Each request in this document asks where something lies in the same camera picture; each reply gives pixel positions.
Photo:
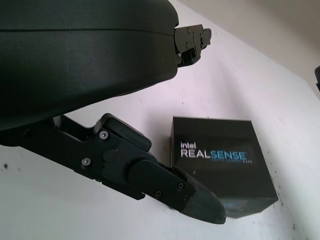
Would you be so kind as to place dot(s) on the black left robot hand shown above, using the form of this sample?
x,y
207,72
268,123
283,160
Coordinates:
x,y
75,62

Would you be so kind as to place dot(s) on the black RealSense box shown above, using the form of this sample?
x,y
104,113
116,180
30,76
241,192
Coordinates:
x,y
220,180

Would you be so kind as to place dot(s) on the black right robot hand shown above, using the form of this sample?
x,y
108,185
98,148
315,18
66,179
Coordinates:
x,y
317,80

